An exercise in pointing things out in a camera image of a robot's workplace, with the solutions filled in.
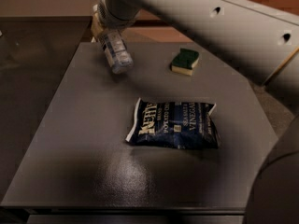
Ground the green and yellow sponge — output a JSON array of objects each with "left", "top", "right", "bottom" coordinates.
[{"left": 171, "top": 49, "right": 199, "bottom": 76}]

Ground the clear plastic water bottle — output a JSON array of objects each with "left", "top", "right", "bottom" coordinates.
[{"left": 99, "top": 30, "right": 134, "bottom": 74}]

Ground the blue potato chips bag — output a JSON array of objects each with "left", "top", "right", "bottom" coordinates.
[{"left": 126, "top": 98, "right": 219, "bottom": 149}]

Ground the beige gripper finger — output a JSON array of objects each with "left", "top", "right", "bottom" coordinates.
[{"left": 91, "top": 5, "right": 104, "bottom": 39}]

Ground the dark side table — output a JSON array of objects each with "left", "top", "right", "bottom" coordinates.
[{"left": 0, "top": 17, "right": 91, "bottom": 200}]

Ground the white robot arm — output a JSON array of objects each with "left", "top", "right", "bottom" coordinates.
[{"left": 93, "top": 0, "right": 299, "bottom": 224}]

